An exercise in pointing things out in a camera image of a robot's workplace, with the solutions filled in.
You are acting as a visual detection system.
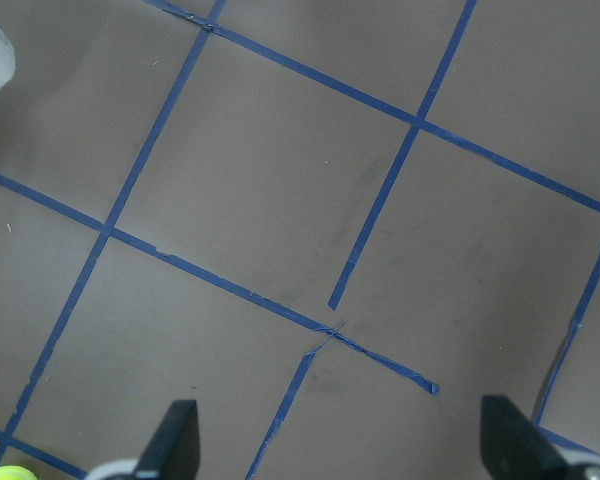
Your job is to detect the tennis ball bottom right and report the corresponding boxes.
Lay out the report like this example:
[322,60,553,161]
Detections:
[0,466,37,480]

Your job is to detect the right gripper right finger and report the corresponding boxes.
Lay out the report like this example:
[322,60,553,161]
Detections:
[480,395,580,480]

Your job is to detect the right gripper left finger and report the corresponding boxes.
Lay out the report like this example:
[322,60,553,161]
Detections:
[132,400,201,480]

